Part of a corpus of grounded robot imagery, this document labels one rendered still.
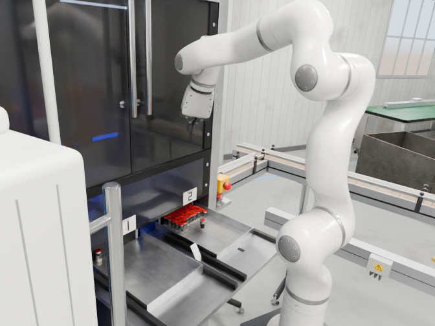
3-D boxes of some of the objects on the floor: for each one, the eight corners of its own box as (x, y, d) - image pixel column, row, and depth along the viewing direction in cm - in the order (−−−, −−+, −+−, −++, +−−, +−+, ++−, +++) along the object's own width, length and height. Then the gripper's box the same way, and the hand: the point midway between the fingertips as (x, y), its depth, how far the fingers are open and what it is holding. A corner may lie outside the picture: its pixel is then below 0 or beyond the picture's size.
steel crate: (424, 224, 345) (444, 163, 321) (347, 185, 429) (358, 134, 405) (468, 210, 380) (489, 154, 357) (390, 176, 464) (402, 129, 440)
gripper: (180, 86, 106) (169, 134, 116) (225, 94, 110) (211, 140, 121) (179, 76, 112) (169, 123, 122) (222, 85, 116) (208, 129, 126)
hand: (191, 127), depth 120 cm, fingers closed
